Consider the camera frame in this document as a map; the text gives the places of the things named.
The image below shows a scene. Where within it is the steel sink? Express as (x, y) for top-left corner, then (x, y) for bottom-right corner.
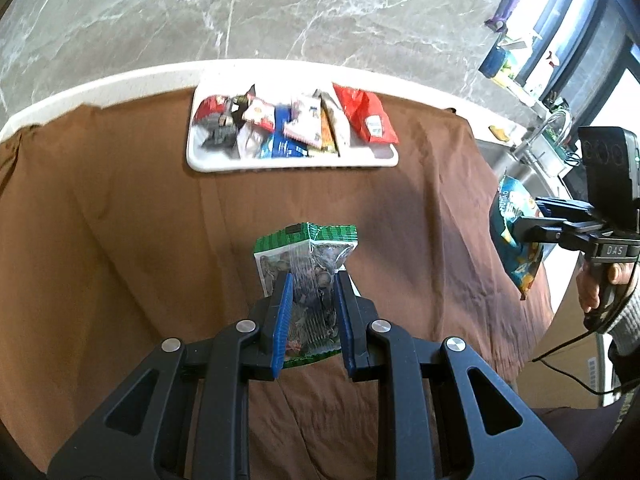
(475, 137), (566, 196)

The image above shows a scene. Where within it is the pink cartoon snack packet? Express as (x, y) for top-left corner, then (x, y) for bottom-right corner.
(283, 93), (324, 150)

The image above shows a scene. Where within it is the person's right hand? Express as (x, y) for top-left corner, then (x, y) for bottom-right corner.
(575, 262), (640, 322)

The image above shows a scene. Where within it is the white plastic tray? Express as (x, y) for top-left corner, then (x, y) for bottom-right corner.
(186, 81), (400, 173)

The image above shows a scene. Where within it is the person's right forearm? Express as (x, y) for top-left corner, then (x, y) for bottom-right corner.
(606, 300), (640, 401)

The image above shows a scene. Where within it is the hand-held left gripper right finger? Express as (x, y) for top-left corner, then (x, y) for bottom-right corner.
(334, 270), (578, 480)

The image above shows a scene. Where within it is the metal faucet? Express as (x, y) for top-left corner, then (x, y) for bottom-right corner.
(510, 110), (572, 157)

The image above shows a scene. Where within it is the green snack packet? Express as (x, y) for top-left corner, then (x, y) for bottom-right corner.
(253, 222), (361, 368)

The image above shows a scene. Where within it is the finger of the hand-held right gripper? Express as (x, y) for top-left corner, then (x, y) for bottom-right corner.
(534, 198), (595, 220)
(514, 215), (597, 252)

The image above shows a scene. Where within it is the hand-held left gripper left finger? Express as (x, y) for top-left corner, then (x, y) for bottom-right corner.
(47, 272), (294, 480)

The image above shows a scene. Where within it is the orange snack packet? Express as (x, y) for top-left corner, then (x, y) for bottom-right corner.
(312, 110), (338, 154)

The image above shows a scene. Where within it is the purple cloth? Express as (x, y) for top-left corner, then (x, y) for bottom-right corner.
(484, 0), (525, 34)

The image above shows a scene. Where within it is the black snack packet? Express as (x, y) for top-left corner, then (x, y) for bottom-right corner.
(201, 95), (251, 152)

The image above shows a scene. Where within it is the black cable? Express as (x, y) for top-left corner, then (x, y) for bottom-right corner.
(531, 260), (640, 397)

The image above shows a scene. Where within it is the cream snack packet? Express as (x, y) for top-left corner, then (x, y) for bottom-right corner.
(320, 91), (352, 157)

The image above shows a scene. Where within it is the blue cartoon snack packet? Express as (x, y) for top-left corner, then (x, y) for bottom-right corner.
(489, 172), (545, 302)

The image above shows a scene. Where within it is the brown tablecloth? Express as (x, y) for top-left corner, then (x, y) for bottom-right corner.
(0, 82), (553, 480)

